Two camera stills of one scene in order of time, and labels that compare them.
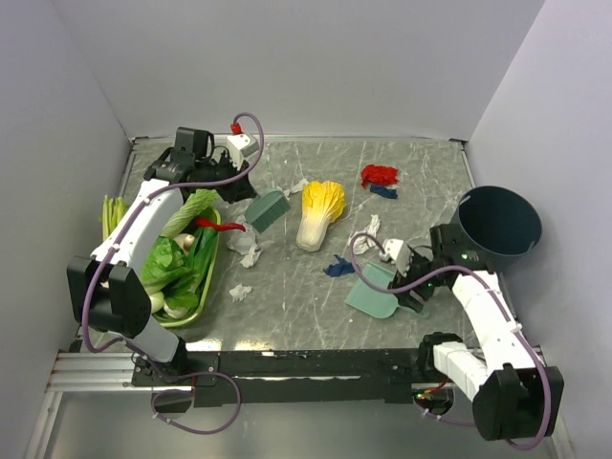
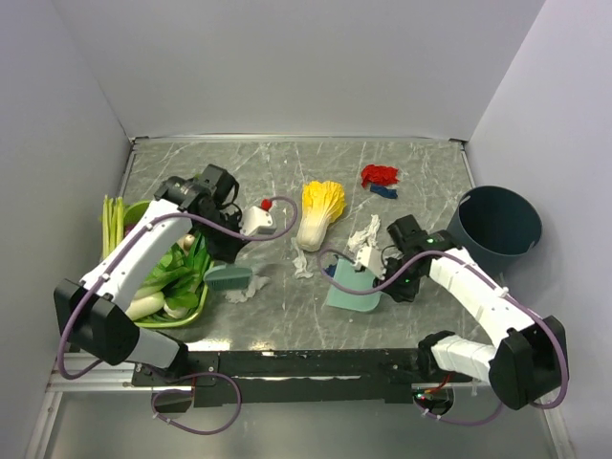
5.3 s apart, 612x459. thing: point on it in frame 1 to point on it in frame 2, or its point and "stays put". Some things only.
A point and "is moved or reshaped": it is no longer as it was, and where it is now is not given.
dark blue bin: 499,225 stays put
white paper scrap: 362,243 stays put
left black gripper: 239,189 to 228,251
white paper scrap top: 295,187 to 300,262
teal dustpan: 375,303 is moved or reshaped
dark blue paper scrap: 388,193 stays put
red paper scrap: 375,174 stays put
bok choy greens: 174,269 stays put
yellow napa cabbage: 322,204 stays put
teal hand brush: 267,208 is moved or reshaped
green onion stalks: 114,209 stays put
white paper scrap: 244,242 to 256,284
